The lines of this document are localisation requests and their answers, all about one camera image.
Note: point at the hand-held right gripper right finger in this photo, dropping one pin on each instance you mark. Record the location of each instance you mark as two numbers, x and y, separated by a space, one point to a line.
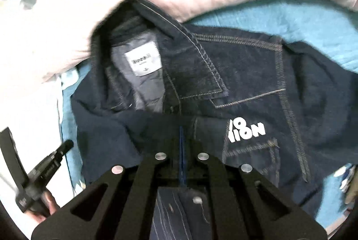
186 153

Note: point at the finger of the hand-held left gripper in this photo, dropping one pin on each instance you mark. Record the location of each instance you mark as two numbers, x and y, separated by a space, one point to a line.
12 156
65 146

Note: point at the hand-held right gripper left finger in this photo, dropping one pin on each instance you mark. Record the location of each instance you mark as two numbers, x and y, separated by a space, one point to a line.
179 156

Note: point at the person's left hand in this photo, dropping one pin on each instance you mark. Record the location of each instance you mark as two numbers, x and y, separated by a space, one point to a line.
51 202

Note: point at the white bed sheet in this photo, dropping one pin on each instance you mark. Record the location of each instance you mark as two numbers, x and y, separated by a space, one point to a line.
30 106

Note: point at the teal quilted printed blanket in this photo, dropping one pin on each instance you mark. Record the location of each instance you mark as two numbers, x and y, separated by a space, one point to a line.
240 20

